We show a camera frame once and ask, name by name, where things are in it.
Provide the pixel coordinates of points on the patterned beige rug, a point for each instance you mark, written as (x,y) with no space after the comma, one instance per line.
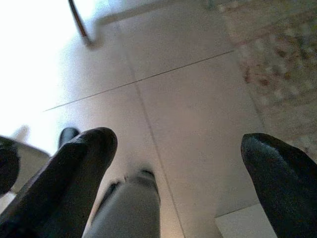
(277,54)

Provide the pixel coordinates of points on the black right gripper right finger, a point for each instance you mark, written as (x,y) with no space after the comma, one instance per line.
(284,188)

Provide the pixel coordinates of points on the grey robot leg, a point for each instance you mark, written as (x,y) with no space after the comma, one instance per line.
(126,210)

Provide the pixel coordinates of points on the black rounded robot part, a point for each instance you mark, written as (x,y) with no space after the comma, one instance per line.
(7,166)

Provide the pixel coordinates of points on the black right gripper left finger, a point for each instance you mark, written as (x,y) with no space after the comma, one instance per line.
(62,188)

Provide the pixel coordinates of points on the metal chair leg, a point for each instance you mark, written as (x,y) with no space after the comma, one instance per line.
(80,22)

